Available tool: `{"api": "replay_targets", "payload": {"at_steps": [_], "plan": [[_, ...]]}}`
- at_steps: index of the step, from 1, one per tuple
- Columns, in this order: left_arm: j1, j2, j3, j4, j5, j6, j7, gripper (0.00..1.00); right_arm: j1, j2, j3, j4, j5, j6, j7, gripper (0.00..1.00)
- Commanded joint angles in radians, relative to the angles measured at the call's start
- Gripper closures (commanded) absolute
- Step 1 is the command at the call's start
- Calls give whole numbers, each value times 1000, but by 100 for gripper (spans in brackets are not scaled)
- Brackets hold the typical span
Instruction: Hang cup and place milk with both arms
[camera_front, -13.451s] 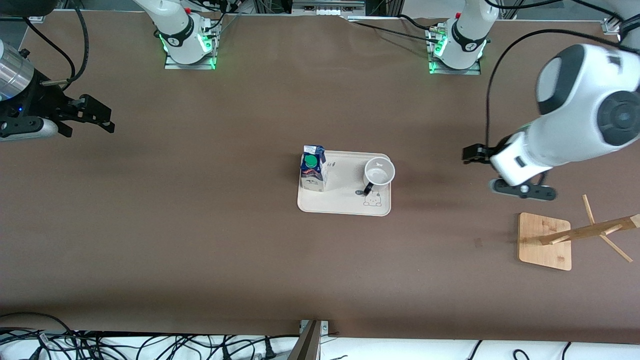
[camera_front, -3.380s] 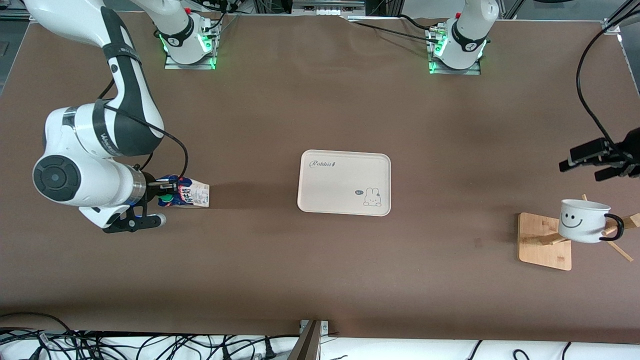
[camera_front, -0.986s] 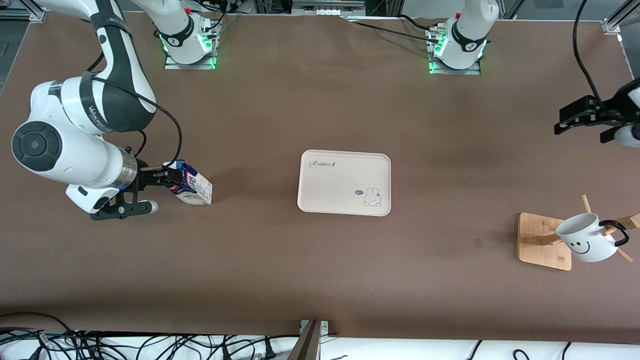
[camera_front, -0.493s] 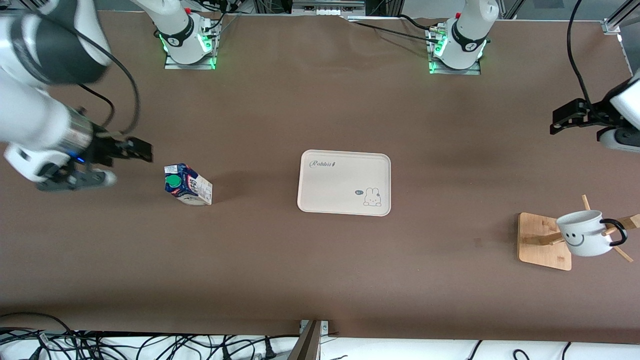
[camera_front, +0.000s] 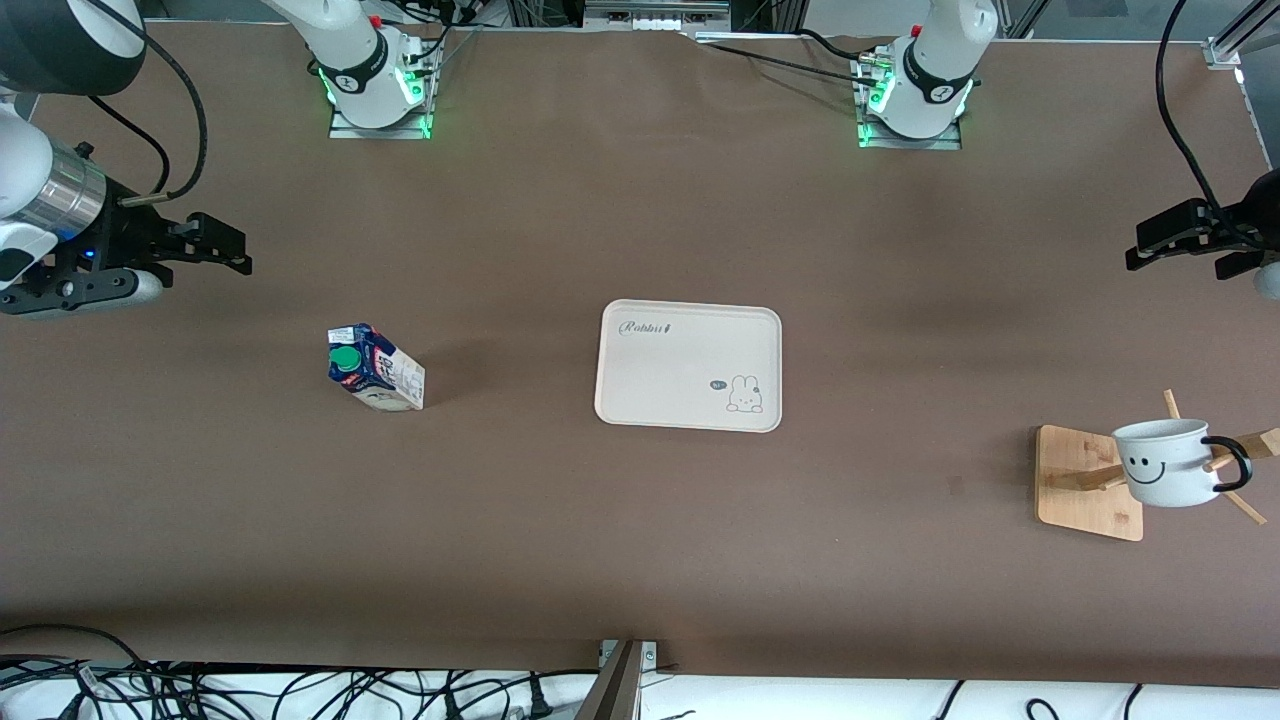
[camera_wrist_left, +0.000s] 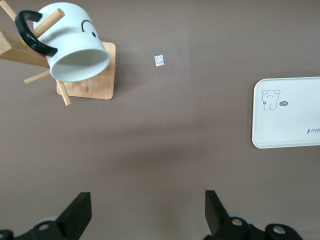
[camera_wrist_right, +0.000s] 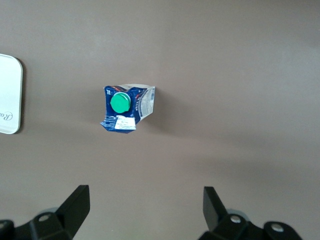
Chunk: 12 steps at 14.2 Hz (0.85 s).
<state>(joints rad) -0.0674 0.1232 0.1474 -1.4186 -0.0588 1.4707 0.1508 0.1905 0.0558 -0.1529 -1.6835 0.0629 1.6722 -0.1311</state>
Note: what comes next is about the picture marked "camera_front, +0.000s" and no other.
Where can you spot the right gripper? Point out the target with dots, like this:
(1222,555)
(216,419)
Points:
(124,236)

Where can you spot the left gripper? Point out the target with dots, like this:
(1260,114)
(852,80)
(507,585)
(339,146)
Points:
(1256,213)

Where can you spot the blue and white milk carton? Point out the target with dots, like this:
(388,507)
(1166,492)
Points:
(385,375)

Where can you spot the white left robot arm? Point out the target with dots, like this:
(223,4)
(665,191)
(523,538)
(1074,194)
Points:
(935,70)

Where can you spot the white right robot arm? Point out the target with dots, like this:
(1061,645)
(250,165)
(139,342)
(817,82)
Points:
(350,60)

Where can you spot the wooden cup rack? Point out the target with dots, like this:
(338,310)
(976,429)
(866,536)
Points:
(1085,500)

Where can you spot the cream tray with rabbit print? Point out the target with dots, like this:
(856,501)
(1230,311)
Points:
(690,370)

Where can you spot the aluminium table corner bracket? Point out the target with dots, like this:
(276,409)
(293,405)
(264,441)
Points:
(1224,52)

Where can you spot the aluminium right arm base plate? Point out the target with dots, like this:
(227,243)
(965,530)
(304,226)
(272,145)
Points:
(380,128)

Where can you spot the aluminium left arm base plate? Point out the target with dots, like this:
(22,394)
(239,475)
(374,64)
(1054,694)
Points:
(910,142)

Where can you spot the aluminium frame post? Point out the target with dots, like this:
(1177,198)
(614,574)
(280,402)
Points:
(615,685)

